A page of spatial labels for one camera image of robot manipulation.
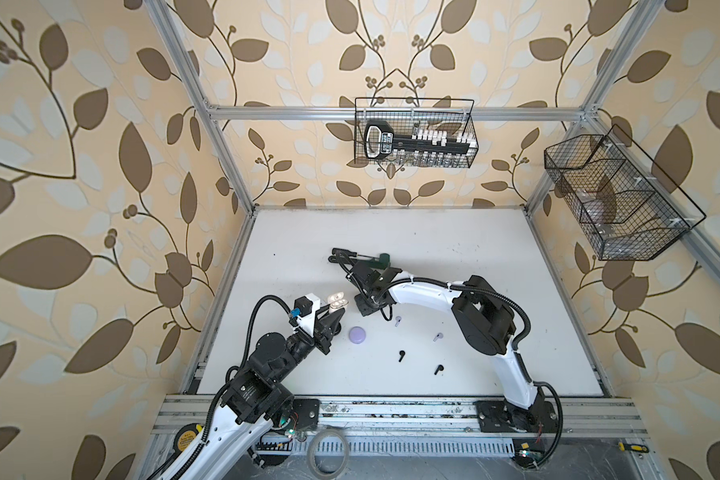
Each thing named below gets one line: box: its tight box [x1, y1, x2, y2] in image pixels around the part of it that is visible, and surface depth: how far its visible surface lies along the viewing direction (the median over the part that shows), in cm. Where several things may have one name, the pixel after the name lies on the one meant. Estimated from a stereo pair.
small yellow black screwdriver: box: [618, 442, 650, 453], surface depth 71 cm
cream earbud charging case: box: [327, 292, 349, 313], surface depth 72 cm
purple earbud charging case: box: [348, 326, 367, 344], surface depth 89 cm
